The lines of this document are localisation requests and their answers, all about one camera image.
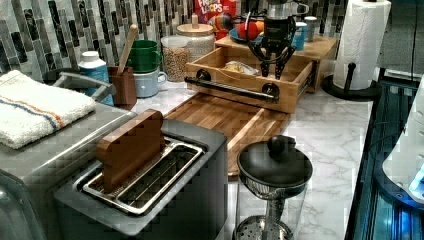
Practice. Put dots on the light blue mug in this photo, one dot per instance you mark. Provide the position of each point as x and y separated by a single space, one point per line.
147 84

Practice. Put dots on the white striped folded towel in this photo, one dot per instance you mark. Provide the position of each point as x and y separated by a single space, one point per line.
30 110

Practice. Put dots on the glass french press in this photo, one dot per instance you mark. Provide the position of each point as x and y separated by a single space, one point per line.
273 171

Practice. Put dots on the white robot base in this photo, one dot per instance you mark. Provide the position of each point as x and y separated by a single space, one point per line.
404 166

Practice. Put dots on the white paper towel roll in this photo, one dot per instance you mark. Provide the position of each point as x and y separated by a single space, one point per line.
360 43

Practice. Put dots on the orange fruit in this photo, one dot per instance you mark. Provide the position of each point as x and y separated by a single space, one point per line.
260 26

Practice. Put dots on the brown utensil holder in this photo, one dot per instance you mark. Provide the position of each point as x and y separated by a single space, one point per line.
124 83

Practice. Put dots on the blue salt can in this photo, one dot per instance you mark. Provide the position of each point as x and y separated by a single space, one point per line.
299 36

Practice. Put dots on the stainless steel toaster oven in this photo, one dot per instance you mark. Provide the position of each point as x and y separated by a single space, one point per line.
31 174

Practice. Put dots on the wooden drawer box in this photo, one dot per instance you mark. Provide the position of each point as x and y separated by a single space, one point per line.
303 73

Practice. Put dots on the silver metal shaker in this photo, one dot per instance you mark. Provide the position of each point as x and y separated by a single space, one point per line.
310 28

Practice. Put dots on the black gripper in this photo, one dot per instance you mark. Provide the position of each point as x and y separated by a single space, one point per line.
278 36

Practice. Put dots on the ceramic jar with wooden lid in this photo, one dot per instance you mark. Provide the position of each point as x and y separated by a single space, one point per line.
200 37

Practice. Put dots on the black paper towel holder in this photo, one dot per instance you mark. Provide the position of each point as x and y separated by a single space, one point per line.
372 93

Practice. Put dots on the red apple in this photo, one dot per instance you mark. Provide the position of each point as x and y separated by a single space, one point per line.
248 31

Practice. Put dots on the blue white-capped container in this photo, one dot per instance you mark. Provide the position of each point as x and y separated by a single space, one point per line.
91 65

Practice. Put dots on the clear jar of grains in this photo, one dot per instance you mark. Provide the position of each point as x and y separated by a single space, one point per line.
175 57

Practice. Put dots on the brown wooden toast slice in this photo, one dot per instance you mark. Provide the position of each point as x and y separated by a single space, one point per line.
130 147

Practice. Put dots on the teal plate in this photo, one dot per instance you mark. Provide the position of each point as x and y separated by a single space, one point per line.
234 36

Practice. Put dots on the green mug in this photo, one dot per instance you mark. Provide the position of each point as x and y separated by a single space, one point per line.
144 56

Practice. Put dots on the wrapped butter stick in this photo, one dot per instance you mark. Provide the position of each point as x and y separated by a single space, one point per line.
240 67

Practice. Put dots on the Froot Loops cereal box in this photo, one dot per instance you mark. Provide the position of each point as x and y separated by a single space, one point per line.
218 14

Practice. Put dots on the black two-slot toaster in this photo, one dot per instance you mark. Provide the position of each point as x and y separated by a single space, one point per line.
180 195

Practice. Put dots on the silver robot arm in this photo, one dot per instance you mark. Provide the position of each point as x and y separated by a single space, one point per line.
281 9

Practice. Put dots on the wooden cutting board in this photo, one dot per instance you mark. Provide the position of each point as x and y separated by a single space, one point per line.
242 124

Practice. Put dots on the wooden spoon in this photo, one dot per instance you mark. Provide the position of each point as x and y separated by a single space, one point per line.
132 32

